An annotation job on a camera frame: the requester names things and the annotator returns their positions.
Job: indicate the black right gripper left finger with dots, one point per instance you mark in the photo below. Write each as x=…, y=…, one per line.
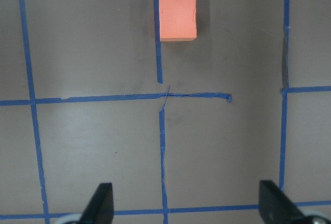
x=100, y=208

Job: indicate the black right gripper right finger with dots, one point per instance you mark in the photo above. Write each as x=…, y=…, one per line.
x=276, y=207

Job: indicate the orange foam block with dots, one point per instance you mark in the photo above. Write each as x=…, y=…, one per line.
x=177, y=20

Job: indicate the blue tape grid lines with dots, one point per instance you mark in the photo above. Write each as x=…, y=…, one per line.
x=184, y=130

